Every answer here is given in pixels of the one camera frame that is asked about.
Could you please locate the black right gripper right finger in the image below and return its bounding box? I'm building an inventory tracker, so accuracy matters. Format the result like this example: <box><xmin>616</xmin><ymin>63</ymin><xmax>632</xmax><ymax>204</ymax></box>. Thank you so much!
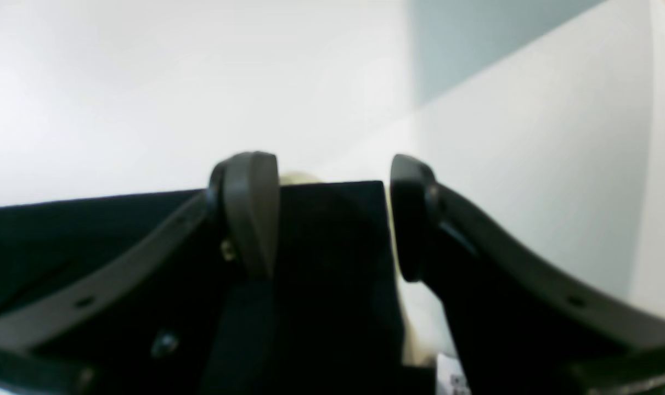
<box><xmin>390</xmin><ymin>154</ymin><xmax>665</xmax><ymax>394</ymax></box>

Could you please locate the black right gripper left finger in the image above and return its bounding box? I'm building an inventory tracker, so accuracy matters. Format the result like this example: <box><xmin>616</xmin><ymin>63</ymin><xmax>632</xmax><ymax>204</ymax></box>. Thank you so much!
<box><xmin>0</xmin><ymin>151</ymin><xmax>280</xmax><ymax>394</ymax></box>

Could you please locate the black T-shirt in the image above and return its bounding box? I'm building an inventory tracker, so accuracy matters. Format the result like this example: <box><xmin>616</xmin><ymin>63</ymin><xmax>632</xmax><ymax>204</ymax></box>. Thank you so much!
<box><xmin>0</xmin><ymin>182</ymin><xmax>436</xmax><ymax>394</ymax></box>

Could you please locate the white clothing label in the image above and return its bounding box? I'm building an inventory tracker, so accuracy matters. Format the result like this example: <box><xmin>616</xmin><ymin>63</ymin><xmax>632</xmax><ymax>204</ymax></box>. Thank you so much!
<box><xmin>435</xmin><ymin>353</ymin><xmax>471</xmax><ymax>395</ymax></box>

